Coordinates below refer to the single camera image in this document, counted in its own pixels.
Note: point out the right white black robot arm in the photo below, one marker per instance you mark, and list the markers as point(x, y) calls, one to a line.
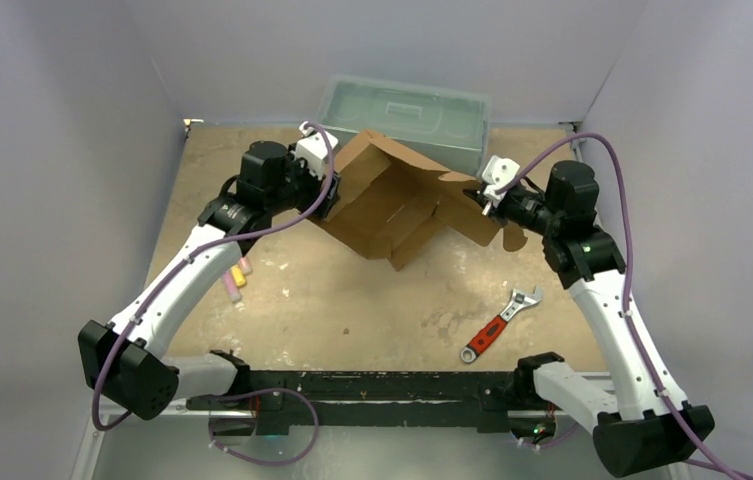
point(645, 423)

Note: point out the red handled adjustable wrench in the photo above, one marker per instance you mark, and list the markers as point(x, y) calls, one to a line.
point(486, 336)

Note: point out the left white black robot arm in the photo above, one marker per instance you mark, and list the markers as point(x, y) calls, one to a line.
point(124, 359)

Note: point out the yellow highlighter marker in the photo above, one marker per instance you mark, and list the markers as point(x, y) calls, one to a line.
point(237, 276)

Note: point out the orange pink highlighter marker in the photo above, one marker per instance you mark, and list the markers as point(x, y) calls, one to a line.
point(245, 266)

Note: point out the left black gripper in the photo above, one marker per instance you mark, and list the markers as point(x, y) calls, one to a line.
point(314, 183)

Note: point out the brown cardboard box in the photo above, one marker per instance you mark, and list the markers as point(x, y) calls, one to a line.
point(394, 200)

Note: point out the black metal base rail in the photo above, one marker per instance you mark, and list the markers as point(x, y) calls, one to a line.
point(488, 402)

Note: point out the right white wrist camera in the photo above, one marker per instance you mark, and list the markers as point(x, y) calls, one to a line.
point(497, 174)

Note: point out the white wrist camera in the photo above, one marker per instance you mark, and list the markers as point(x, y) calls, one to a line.
point(497, 174)
point(312, 149)

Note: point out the translucent green plastic toolbox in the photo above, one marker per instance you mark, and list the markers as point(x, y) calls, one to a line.
point(448, 126)

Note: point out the purple highlighter marker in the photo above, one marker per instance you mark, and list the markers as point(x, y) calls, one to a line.
point(231, 288)

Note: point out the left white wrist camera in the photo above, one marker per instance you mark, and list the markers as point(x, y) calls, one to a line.
point(312, 149)

